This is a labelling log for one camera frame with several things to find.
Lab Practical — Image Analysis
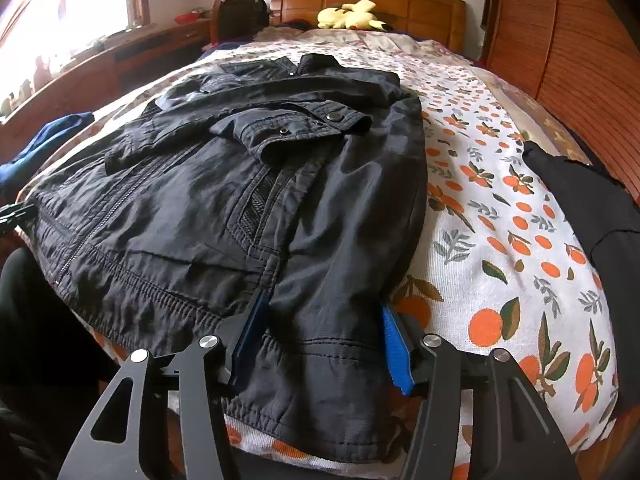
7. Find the black garment at right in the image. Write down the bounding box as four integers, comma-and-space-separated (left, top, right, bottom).
523, 141, 639, 415

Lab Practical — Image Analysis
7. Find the wooden slatted wardrobe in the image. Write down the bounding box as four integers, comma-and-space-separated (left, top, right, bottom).
484, 0, 639, 196

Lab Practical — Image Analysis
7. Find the long wooden window cabinet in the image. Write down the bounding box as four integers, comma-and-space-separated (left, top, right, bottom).
1, 20, 210, 162

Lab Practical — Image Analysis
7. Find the dark wooden chair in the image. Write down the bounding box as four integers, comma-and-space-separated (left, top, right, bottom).
209, 0, 269, 44

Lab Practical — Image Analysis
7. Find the wooden bed headboard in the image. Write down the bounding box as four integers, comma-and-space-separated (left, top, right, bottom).
269, 0, 469, 56

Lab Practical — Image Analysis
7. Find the black zip jacket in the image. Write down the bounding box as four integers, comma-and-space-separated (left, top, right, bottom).
23, 53, 427, 464

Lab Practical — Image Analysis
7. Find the window with red frame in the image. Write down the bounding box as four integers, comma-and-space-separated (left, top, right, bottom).
1, 0, 144, 98

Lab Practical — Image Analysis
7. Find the pale floral quilt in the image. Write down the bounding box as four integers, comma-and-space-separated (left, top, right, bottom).
252, 26, 476, 68

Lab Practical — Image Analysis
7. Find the yellow Pikachu plush toy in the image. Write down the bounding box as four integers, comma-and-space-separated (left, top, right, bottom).
317, 0, 393, 32

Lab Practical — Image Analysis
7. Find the floral orange bed sheet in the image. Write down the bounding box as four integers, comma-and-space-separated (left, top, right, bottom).
16, 41, 618, 479

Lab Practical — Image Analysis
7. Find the folded navy blue garment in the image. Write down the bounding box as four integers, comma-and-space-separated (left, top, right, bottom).
0, 112, 94, 204

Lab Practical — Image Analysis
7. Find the red bowl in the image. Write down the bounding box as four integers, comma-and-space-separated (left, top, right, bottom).
174, 11, 201, 25

